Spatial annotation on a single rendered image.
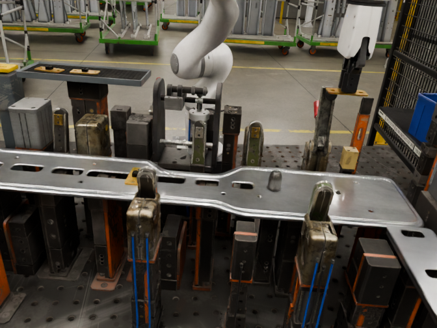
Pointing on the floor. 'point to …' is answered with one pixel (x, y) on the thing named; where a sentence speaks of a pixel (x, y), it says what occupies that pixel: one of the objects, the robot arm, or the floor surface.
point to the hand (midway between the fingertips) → (348, 81)
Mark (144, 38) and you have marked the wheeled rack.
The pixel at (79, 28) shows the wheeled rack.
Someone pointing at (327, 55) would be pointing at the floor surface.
